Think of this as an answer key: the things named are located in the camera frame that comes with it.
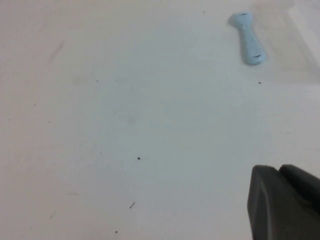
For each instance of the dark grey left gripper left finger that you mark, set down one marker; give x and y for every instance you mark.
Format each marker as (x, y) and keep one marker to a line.
(272, 212)

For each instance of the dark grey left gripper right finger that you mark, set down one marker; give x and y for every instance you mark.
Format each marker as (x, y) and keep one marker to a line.
(303, 182)

